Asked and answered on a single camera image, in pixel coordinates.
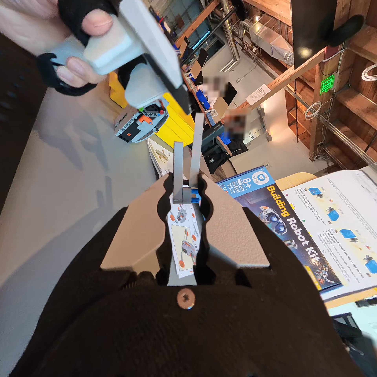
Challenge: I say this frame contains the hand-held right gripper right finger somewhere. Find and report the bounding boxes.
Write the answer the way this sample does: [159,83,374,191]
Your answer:
[192,173,271,285]

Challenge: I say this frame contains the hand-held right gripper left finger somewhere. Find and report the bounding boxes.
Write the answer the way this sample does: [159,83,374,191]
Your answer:
[100,173,174,285]

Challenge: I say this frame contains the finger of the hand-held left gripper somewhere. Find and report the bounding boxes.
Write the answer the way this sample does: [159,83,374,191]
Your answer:
[119,0,192,116]

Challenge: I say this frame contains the grey L-beam with blue pins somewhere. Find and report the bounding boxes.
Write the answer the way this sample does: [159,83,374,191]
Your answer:
[173,141,202,204]

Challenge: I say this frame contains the long grey holed beam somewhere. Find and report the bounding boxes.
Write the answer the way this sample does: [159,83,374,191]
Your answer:
[188,113,205,189]

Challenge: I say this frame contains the grey desk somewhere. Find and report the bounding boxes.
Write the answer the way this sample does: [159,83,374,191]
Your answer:
[0,66,224,377]

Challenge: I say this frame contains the person's left hand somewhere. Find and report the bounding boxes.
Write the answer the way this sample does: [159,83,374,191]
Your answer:
[0,0,114,88]

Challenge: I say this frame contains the blue toy set box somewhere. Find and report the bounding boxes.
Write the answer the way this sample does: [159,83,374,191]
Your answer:
[216,166,343,292]

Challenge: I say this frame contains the open instruction booklet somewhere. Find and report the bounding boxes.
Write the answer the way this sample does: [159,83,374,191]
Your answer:
[147,137,204,279]

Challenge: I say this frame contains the grey orange toy robot model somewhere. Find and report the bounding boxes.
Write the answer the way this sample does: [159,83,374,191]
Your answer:
[114,99,170,144]

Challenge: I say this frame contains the yellow plastic bin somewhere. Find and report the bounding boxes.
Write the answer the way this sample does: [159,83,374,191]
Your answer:
[108,72,196,149]

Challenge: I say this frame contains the dark computer monitor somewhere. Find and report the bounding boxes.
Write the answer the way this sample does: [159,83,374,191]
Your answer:
[202,122,233,156]

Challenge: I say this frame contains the white printed instruction sheet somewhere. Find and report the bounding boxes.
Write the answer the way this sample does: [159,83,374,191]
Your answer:
[283,169,377,299]

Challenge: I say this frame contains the black studded pad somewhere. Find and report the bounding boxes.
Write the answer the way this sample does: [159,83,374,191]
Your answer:
[0,35,48,212]

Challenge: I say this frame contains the black hanging panel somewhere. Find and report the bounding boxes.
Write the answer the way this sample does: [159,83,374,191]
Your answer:
[290,0,339,70]

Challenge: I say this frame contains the green exit sign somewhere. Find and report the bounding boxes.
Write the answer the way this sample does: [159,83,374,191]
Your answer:
[319,74,336,96]

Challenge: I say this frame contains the silver air duct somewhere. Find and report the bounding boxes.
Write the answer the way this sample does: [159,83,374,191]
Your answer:
[240,21,295,67]

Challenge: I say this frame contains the white wall notice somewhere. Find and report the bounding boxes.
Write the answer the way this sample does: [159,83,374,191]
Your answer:
[245,84,271,105]

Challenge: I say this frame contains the white cable coil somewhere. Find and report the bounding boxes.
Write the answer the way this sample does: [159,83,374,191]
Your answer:
[361,63,377,82]
[305,102,322,120]

